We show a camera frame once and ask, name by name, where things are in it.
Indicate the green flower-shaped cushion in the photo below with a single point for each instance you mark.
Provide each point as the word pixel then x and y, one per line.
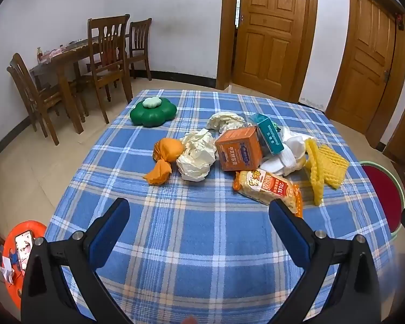
pixel 148 116

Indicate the orange cardboard box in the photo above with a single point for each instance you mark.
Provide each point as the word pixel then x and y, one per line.
pixel 239 148

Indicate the yellow foam fruit net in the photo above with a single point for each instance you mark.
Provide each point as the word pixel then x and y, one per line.
pixel 315 175
pixel 334 165

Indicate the small crumpled white paper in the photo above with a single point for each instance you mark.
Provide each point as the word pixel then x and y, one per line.
pixel 222 119

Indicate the blue plaid blanket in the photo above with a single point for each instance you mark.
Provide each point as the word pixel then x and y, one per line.
pixel 195 216

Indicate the white sock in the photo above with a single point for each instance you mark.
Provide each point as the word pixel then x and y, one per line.
pixel 280 165

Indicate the orange crumpled bag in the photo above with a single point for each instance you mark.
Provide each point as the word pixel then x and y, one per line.
pixel 168 148

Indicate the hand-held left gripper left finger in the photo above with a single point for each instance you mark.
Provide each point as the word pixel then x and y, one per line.
pixel 108 239

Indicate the dark wooden dining table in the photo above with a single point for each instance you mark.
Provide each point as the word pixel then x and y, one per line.
pixel 64 60

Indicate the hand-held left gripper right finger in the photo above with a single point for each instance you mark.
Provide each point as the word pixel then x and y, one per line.
pixel 290 233

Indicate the teal cardboard box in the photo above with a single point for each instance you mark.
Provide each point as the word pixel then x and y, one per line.
pixel 271 136

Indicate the wooden dining chair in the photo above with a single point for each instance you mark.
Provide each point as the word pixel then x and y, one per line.
pixel 138 40
pixel 37 91
pixel 109 40

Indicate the white paper scraps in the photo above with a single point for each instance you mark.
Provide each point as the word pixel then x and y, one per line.
pixel 6 270

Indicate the red basin with green rim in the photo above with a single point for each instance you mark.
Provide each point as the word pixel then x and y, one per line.
pixel 381 189

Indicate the closed wooden door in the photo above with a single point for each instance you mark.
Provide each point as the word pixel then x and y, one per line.
pixel 364 60

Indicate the large crumpled white paper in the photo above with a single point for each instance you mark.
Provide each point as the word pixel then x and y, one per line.
pixel 195 158

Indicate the smartphone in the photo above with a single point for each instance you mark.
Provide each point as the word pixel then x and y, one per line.
pixel 23 249

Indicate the orange snack packet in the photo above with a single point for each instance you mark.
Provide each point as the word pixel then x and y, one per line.
pixel 266 185

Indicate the orange plastic stool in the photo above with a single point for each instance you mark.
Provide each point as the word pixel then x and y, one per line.
pixel 11 243

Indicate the low wooden cabinet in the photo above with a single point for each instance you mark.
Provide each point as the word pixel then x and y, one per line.
pixel 403 135

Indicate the open wooden door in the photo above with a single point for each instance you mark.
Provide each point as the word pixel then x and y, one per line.
pixel 270 33

